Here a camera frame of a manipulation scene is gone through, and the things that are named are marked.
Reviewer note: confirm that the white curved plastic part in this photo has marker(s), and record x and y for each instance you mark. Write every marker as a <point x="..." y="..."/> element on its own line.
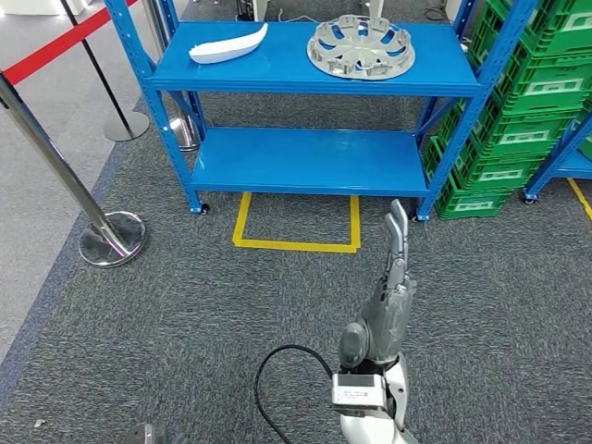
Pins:
<point x="226" y="49"/>

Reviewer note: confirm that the chrome stanchion with domed base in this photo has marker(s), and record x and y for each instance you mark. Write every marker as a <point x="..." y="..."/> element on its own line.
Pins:
<point x="185" y="135"/>

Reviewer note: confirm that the dark robot foot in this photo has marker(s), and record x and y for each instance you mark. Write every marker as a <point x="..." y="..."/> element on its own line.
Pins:
<point x="148" y="434"/>

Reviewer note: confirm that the silver plastic hubcap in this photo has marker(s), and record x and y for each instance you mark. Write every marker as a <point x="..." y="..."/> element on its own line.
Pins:
<point x="359" y="43"/>

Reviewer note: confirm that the white display platform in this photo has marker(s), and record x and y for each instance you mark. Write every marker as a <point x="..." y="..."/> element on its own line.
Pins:
<point x="28" y="6"/>

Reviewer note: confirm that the narrow white desk panel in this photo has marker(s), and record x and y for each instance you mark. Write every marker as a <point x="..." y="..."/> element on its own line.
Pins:
<point x="260" y="9"/>

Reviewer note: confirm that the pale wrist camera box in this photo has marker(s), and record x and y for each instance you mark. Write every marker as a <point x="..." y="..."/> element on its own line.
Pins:
<point x="359" y="392"/>

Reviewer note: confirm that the chrome stanchion with mirror base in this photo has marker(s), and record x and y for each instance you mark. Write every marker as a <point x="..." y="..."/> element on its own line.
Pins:
<point x="113" y="239"/>

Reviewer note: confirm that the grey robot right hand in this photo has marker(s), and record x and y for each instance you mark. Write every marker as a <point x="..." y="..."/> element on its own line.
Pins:
<point x="390" y="318"/>

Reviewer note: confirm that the black stanchion with flat base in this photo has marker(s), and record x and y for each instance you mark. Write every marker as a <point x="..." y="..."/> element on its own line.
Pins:
<point x="127" y="127"/>

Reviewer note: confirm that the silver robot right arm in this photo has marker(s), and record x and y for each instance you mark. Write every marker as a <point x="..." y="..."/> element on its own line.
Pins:
<point x="401" y="392"/>

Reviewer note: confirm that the blue metal shelf rack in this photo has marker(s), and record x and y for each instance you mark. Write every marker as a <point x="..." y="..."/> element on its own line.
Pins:
<point x="314" y="159"/>
<point x="578" y="164"/>

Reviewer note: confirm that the yellow floor tape line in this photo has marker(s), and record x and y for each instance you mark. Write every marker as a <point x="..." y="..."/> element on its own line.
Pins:
<point x="581" y="197"/>

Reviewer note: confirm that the red barrier belt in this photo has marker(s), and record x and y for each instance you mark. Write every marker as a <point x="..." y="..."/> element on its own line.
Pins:
<point x="55" y="46"/>

